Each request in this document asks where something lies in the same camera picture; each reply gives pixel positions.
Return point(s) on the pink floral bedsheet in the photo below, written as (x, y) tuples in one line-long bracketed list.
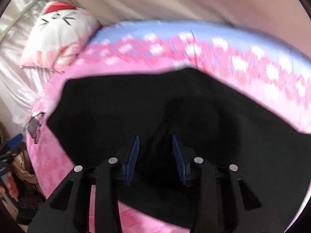
[(266, 71)]

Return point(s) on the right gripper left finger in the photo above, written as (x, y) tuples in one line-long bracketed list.
[(67, 208)]

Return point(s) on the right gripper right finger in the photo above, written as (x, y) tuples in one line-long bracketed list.
[(222, 202)]

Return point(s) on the white cat face pillow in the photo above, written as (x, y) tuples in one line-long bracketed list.
[(58, 36)]

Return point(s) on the left hand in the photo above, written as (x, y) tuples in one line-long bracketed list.
[(11, 186)]

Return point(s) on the beige curtain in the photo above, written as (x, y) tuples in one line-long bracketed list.
[(284, 19)]

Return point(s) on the black pants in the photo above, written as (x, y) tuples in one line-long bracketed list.
[(96, 116)]

